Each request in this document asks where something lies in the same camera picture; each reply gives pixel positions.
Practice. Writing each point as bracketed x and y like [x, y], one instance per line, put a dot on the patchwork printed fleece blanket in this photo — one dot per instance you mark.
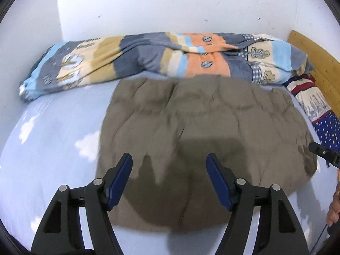
[148, 55]

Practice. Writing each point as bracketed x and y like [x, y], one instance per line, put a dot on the olive quilted hooded jacket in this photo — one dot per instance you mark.
[199, 117]

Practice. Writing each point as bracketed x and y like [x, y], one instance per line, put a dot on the person's right hand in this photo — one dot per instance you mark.
[335, 207]

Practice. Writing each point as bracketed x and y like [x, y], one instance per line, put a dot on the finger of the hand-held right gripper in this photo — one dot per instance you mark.
[326, 152]

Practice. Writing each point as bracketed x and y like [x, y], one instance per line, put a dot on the light blue cloud bed sheet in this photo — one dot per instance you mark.
[53, 151]

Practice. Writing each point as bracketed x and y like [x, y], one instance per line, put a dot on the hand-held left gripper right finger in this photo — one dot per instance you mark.
[217, 178]

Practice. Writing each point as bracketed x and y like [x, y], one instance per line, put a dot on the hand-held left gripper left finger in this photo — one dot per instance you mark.
[120, 179]

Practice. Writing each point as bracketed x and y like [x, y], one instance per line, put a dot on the wooden headboard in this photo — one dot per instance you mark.
[316, 55]

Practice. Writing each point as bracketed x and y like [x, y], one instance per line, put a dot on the navy star printed pillow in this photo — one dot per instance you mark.
[326, 124]

